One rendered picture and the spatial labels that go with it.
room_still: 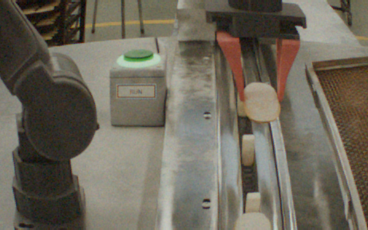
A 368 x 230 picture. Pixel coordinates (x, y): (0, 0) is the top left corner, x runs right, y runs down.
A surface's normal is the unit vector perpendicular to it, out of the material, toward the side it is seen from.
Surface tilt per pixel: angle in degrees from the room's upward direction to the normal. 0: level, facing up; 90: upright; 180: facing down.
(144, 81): 90
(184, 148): 0
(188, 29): 90
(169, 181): 0
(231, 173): 0
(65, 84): 90
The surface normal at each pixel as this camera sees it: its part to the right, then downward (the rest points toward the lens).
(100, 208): 0.00, -0.93
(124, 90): -0.03, 0.37
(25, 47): 0.18, 0.15
